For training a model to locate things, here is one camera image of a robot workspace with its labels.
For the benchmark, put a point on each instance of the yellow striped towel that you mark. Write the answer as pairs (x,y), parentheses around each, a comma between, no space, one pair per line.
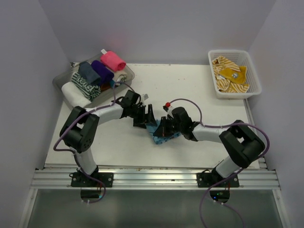
(230,77)

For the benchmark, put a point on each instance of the white plastic basket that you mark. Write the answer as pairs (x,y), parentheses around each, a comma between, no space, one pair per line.
(241,58)

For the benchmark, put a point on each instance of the orange rolled towel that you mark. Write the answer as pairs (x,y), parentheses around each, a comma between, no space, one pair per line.
(105,86)

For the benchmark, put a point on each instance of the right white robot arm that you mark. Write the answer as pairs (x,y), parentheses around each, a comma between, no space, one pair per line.
(241,143)

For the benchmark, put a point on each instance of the light blue towel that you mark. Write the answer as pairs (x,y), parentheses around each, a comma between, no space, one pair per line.
(161,140)

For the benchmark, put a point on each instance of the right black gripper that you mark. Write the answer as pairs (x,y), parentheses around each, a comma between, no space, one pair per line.
(161,130)

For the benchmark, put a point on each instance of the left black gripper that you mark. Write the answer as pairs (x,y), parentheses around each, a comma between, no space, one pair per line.
(140,122)

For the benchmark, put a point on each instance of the beige teal rolled towel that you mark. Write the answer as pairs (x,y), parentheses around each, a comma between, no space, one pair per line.
(120,76)

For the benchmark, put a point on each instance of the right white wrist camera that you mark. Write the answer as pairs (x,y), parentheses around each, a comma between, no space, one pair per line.
(168,107)

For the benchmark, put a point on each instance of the grey rolled towel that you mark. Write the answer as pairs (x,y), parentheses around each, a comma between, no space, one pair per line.
(87,72)

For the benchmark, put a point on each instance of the white rolled towel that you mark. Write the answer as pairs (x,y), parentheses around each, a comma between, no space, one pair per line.
(73,95)

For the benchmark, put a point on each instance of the aluminium mounting rail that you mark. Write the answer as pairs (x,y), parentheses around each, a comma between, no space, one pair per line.
(130,178)

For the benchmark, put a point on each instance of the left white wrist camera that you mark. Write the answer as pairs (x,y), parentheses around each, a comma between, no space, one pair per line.
(144,97)

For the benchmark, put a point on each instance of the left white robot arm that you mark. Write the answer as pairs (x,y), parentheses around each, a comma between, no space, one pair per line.
(78,132)

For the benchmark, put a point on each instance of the green patterned rolled towel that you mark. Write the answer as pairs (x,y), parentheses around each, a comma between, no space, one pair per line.
(89,91)

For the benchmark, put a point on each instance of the purple rolled towel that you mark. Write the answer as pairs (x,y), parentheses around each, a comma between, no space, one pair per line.
(105,74)

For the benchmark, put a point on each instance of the pink towel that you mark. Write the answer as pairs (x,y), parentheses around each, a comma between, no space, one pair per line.
(111,60)

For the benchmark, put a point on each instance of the grey plastic bin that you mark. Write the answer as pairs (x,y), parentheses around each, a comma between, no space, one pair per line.
(65,77)

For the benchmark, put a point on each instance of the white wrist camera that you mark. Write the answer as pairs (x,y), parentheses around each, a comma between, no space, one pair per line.
(144,97)
(168,107)

